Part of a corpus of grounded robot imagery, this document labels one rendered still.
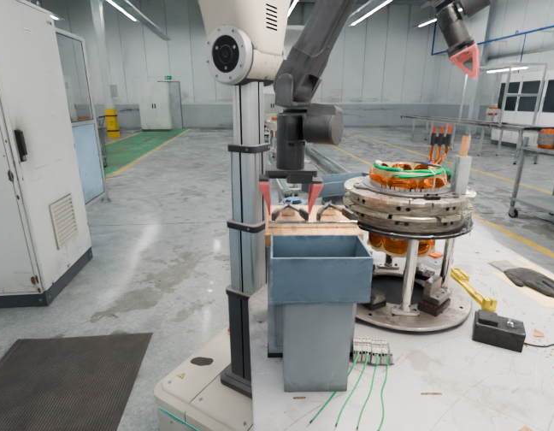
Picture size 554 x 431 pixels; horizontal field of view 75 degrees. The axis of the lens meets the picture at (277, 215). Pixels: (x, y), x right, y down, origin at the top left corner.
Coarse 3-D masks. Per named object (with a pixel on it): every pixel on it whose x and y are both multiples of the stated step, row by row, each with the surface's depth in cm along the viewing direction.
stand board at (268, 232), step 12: (288, 216) 79; (300, 216) 79; (312, 216) 79; (324, 216) 79; (336, 216) 79; (276, 228) 72; (288, 228) 72; (300, 228) 72; (312, 228) 72; (324, 228) 72; (336, 228) 72; (348, 228) 72
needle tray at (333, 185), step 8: (320, 176) 122; (328, 176) 123; (336, 176) 124; (344, 176) 126; (352, 176) 127; (304, 184) 118; (328, 184) 111; (336, 184) 113; (344, 184) 114; (320, 192) 111; (328, 192) 112; (336, 192) 114; (344, 192) 115; (328, 200) 119; (336, 200) 116
